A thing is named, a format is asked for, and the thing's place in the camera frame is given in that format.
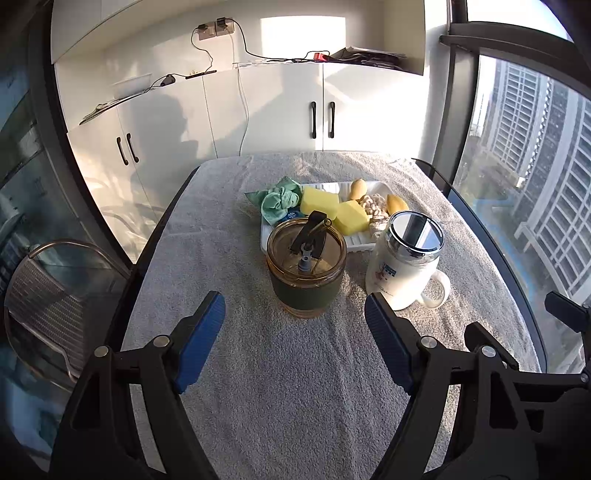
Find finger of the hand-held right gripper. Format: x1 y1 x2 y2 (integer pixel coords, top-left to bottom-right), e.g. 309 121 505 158
544 291 591 334
464 322 521 371

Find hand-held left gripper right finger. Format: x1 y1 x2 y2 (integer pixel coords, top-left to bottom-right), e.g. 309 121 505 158
365 292 542 480

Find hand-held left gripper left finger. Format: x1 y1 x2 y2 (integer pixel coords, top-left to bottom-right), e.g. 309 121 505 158
48 290 227 480

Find white ribbed plastic tray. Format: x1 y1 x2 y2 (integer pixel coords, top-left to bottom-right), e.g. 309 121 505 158
260 180 393 254

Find yellow rectangular sponge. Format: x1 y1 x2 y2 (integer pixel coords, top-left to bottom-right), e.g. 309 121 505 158
300 186 341 221
333 199 371 236

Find white knotted chenille scrubber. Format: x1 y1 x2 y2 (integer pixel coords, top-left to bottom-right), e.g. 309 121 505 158
359 194 391 222

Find green fabric scrunchie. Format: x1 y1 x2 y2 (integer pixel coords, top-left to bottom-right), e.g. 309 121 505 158
245 176 303 227

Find white mug with metal lid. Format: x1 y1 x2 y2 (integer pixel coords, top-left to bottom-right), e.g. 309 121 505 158
365 211 451 311

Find amber tumbler with green sleeve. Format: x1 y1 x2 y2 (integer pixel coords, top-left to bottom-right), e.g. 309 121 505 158
266 210 348 319

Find grey terry towel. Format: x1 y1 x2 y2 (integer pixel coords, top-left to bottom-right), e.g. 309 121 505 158
121 151 543 480

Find high-rise buildings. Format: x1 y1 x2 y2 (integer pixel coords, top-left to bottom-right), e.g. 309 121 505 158
466 55 591 370

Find metal woven chair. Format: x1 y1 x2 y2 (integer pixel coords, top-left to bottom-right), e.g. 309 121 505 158
4 237 134 384

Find white base cabinet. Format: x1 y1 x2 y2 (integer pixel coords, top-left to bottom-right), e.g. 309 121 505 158
55 60 428 264

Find thin grey board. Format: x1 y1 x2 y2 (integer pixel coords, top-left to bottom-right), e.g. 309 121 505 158
79 90 153 125

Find white hanging cable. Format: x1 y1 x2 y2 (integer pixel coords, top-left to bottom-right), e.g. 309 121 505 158
233 60 250 155

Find black window frame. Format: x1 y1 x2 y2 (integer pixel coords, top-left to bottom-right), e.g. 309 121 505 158
434 0 578 195

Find black power cable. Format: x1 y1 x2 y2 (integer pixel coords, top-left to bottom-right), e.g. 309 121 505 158
148 28 215 90
231 28 317 63

